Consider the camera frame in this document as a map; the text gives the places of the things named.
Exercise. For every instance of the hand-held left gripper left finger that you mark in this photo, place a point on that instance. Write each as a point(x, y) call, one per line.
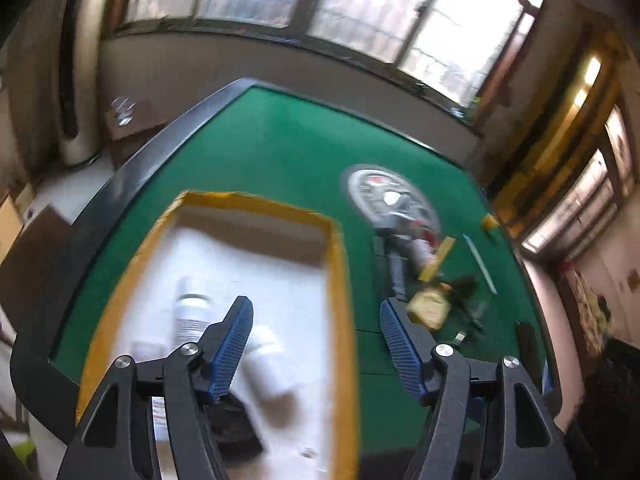
point(227, 355)

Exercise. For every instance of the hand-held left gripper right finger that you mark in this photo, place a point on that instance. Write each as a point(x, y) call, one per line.
point(402, 355)

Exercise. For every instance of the pale yellow plastic item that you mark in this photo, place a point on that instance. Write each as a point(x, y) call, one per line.
point(427, 307)

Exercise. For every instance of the white box yellow taped rim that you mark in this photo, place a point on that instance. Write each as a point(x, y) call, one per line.
point(341, 310)

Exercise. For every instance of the yellow mechanical pencil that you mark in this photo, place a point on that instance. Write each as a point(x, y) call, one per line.
point(437, 259)

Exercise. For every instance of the white pill bottle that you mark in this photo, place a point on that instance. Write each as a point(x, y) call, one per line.
point(267, 365)
point(192, 310)

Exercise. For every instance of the small metal item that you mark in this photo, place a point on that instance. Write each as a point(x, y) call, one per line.
point(460, 336)

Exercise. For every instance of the black flat item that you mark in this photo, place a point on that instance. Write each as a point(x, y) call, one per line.
point(237, 427)

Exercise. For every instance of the grey marker pen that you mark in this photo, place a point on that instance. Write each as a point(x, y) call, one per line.
point(395, 270)

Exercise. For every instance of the white blue pen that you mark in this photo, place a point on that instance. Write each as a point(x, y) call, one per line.
point(480, 262)

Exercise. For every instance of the small white box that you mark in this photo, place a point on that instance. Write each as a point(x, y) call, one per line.
point(392, 199)

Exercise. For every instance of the small yellow block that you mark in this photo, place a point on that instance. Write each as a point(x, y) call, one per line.
point(490, 222)

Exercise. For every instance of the round silver table centre panel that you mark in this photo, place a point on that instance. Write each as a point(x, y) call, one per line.
point(370, 192)

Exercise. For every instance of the brown cardboard boxes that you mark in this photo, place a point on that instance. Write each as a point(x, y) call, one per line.
point(30, 260)

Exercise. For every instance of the black rimmed green table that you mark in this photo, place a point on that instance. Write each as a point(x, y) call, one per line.
point(150, 145)

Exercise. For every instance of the brown low cabinet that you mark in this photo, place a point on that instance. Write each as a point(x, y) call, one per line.
point(135, 132)

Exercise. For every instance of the wooden glass door cabinet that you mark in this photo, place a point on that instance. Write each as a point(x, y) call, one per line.
point(565, 150)

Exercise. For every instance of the clear glass item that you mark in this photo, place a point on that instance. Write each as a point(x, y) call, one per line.
point(121, 107)

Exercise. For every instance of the white standing air conditioner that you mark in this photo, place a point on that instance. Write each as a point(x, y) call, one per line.
point(75, 85)

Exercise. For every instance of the large barred window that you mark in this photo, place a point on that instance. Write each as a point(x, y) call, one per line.
point(320, 5)

